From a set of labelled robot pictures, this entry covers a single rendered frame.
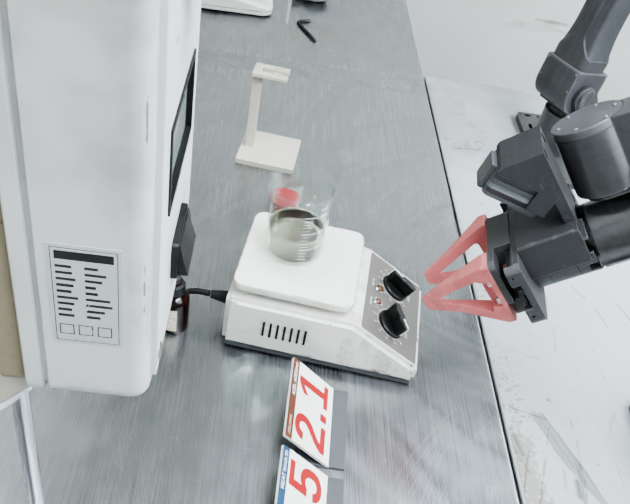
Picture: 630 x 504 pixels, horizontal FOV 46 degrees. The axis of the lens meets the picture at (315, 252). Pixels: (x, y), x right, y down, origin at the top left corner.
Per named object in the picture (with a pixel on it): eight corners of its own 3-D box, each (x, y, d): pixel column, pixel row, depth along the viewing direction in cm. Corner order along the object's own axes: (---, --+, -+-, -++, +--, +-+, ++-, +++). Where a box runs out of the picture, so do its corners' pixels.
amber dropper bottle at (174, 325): (179, 310, 79) (182, 261, 75) (193, 329, 78) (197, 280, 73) (153, 320, 78) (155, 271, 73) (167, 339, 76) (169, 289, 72)
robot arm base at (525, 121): (560, 139, 105) (608, 146, 106) (530, 73, 120) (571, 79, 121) (541, 185, 110) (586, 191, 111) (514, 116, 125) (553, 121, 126)
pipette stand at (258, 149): (300, 144, 108) (314, 63, 100) (292, 175, 102) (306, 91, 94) (246, 133, 108) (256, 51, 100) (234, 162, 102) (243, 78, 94)
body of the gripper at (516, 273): (496, 274, 60) (588, 244, 57) (493, 202, 68) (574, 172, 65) (527, 328, 63) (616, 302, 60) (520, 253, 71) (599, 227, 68)
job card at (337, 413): (347, 393, 75) (355, 366, 72) (343, 471, 68) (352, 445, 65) (286, 384, 74) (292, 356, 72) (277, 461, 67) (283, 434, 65)
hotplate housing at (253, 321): (416, 302, 86) (434, 250, 81) (410, 389, 76) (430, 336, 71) (228, 261, 87) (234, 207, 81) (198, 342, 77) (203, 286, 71)
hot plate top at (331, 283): (364, 239, 81) (366, 232, 80) (352, 315, 72) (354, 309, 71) (256, 215, 81) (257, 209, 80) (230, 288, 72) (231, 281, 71)
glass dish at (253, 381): (212, 384, 73) (213, 369, 71) (255, 358, 76) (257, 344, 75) (248, 421, 70) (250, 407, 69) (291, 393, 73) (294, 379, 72)
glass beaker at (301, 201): (304, 225, 80) (317, 160, 75) (334, 263, 76) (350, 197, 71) (245, 238, 77) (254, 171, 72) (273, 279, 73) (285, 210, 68)
